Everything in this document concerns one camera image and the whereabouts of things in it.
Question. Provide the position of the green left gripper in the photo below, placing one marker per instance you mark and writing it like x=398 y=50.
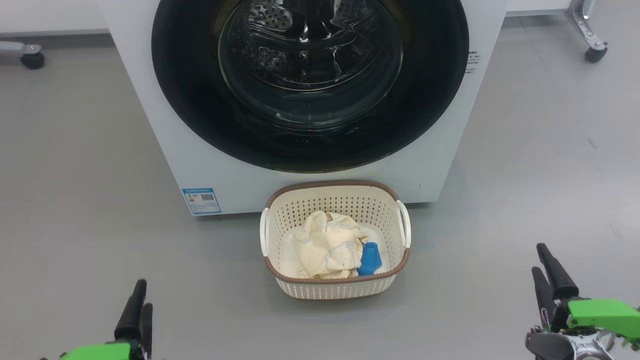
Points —
x=102 y=352

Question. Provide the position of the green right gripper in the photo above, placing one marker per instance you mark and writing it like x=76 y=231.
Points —
x=602 y=315

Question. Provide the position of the blue cloth garment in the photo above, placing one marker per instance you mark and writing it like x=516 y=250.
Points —
x=370 y=259

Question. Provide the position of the cream bear print garment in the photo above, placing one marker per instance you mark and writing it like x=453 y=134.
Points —
x=322 y=250

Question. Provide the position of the washing machine glass door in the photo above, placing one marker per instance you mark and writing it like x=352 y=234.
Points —
x=200 y=110

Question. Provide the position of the white front-load washing machine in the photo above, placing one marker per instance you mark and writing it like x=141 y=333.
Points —
x=165 y=145

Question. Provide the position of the blue energy label sticker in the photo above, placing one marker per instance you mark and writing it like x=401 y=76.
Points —
x=201 y=201

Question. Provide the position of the cream perforated laundry basket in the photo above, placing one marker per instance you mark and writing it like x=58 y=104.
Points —
x=330 y=200

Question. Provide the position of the small black text warning sticker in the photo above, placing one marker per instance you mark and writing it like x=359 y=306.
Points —
x=472 y=61

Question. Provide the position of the black caster wheel left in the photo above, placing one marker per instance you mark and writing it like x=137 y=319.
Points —
x=31 y=57

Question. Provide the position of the grey frame leg with caster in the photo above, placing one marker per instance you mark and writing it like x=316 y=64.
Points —
x=592 y=47

